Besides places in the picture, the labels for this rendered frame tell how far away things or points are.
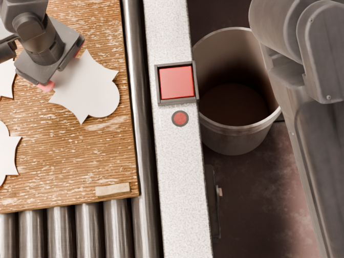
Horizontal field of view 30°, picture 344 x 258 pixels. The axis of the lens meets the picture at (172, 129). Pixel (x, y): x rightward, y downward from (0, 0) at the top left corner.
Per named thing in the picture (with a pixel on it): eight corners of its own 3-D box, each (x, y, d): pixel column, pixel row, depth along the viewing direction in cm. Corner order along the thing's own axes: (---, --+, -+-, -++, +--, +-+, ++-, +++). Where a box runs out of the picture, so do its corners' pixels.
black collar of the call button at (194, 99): (195, 63, 118) (195, 60, 117) (199, 102, 116) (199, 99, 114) (154, 67, 119) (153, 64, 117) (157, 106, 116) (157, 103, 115)
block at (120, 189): (131, 185, 110) (129, 181, 108) (132, 195, 110) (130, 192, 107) (97, 189, 110) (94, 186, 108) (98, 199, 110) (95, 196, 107)
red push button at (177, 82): (191, 68, 118) (191, 65, 117) (194, 98, 116) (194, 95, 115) (159, 71, 118) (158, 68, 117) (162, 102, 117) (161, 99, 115)
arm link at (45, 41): (51, 26, 92) (37, -6, 94) (7, 46, 92) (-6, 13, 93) (62, 45, 99) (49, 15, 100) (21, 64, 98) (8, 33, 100)
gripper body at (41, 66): (15, 68, 105) (0, 51, 98) (51, 20, 107) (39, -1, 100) (47, 88, 104) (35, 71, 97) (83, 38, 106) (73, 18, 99)
